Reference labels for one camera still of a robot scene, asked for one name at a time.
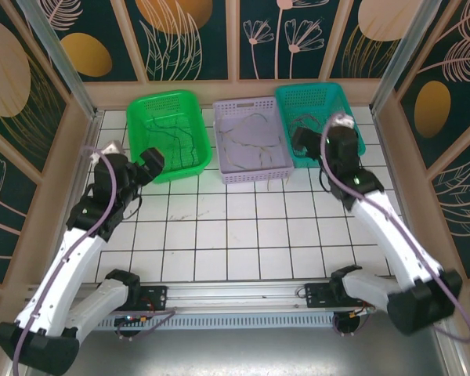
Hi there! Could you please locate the thin black camera cable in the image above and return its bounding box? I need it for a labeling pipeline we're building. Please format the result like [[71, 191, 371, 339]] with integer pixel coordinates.
[[124, 194, 143, 221], [318, 166, 334, 193]]

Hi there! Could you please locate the thin dark wire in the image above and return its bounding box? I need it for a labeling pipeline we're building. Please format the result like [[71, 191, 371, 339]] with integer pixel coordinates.
[[291, 113, 326, 130]]

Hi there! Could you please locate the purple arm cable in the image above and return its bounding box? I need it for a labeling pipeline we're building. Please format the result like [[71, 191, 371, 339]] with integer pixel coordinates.
[[11, 146, 178, 376], [320, 111, 470, 345]]

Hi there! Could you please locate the green plastic basket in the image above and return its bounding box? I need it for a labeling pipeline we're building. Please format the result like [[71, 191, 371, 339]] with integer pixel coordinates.
[[125, 90, 214, 186]]

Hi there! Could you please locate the grey metal sheet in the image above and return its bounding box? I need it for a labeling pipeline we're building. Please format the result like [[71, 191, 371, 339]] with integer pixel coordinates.
[[78, 327, 455, 376]]

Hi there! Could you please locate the aluminium frame post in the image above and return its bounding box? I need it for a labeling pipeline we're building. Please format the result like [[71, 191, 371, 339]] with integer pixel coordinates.
[[15, 0, 105, 121], [370, 0, 443, 114]]

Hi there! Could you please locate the teal plastic basket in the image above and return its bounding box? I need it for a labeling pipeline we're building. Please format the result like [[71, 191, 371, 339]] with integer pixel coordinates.
[[273, 81, 367, 169]]

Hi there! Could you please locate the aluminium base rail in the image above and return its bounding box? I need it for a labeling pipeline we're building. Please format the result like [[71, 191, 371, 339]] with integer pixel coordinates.
[[140, 282, 338, 314]]

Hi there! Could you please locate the black round cable grommet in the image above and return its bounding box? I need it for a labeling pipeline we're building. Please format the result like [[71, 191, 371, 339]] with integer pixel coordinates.
[[114, 321, 142, 342], [332, 313, 362, 338]]

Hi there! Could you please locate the aluminium side rail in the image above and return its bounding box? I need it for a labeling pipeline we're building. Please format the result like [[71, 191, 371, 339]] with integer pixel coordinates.
[[370, 109, 469, 376], [5, 110, 105, 376]]

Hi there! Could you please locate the lavender plastic basket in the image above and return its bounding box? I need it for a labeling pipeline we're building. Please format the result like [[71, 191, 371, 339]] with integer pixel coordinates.
[[212, 96, 297, 186]]

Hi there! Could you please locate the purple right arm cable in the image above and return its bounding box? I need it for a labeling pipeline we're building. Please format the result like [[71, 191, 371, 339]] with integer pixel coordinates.
[[320, 111, 470, 345]]

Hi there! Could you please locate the thin black right camera cable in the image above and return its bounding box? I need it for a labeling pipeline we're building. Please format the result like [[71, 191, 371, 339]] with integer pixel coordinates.
[[318, 166, 334, 193]]

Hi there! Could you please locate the slotted grey cable duct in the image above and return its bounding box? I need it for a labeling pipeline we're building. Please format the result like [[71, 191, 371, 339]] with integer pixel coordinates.
[[97, 313, 340, 332]]

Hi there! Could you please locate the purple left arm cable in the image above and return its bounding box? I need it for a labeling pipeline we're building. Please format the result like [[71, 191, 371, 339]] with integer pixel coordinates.
[[11, 146, 178, 376]]

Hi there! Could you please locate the thin black left camera cable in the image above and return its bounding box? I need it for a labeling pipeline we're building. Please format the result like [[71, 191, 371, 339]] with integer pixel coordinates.
[[124, 194, 143, 221]]

